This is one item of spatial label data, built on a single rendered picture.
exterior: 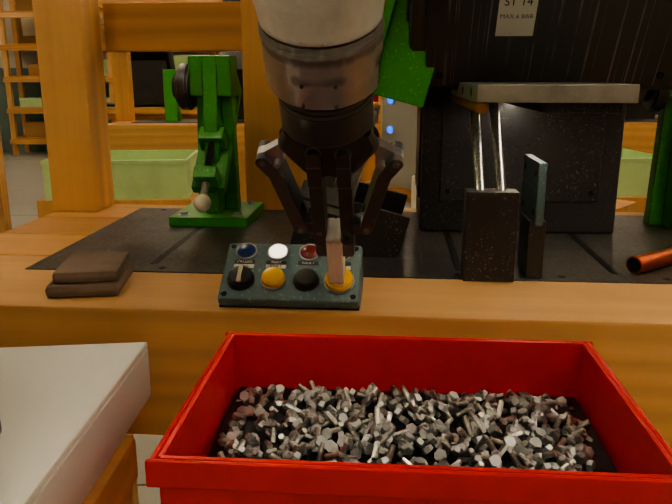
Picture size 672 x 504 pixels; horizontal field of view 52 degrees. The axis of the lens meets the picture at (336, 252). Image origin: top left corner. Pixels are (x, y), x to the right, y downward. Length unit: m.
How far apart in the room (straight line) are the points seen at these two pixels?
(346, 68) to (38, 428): 0.33
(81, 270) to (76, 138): 0.63
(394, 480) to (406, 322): 0.32
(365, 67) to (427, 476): 0.28
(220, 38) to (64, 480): 1.04
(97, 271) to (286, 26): 0.42
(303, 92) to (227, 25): 0.91
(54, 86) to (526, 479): 1.18
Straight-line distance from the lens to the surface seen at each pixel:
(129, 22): 1.46
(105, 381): 0.59
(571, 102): 0.75
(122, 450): 0.59
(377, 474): 0.41
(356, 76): 0.50
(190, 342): 0.75
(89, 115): 1.40
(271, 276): 0.72
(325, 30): 0.47
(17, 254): 1.13
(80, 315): 0.79
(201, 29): 1.42
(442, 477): 0.42
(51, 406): 0.56
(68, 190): 1.44
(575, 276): 0.89
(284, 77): 0.51
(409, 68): 0.91
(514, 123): 1.09
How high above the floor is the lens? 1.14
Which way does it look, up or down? 14 degrees down
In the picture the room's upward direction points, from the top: straight up
